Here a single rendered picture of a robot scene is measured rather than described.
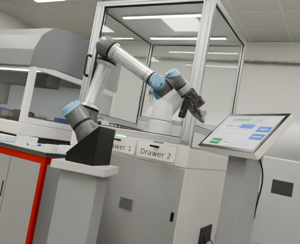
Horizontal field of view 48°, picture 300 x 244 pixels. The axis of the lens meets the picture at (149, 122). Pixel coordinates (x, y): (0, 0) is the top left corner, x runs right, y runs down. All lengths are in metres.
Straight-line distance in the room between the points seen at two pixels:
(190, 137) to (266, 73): 3.45
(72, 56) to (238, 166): 1.88
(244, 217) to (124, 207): 0.88
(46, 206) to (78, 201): 0.52
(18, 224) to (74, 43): 1.69
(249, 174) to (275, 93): 3.58
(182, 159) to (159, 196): 0.30
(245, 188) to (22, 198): 1.33
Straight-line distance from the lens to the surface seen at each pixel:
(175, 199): 2.28
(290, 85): 5.45
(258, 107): 5.45
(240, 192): 1.94
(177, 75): 1.88
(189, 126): 2.25
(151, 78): 1.74
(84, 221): 1.75
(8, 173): 2.35
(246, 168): 1.94
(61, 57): 3.10
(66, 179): 1.75
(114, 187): 2.51
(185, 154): 2.25
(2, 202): 2.39
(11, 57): 3.09
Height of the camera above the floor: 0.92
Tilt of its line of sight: 4 degrees up
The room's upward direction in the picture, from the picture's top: 10 degrees clockwise
